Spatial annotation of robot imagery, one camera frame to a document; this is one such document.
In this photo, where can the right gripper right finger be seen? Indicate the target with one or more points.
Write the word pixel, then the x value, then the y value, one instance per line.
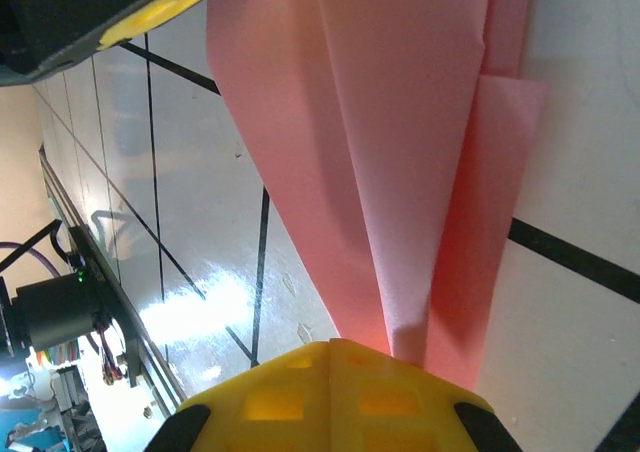
pixel 395 407

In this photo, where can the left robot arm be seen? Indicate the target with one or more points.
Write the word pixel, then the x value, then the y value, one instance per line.
pixel 50 312

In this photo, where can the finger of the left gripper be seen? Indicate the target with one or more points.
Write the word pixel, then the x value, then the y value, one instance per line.
pixel 75 12

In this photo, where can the pink cloth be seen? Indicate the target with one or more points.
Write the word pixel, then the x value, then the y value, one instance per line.
pixel 400 147

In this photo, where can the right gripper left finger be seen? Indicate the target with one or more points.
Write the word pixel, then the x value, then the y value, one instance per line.
pixel 270 402

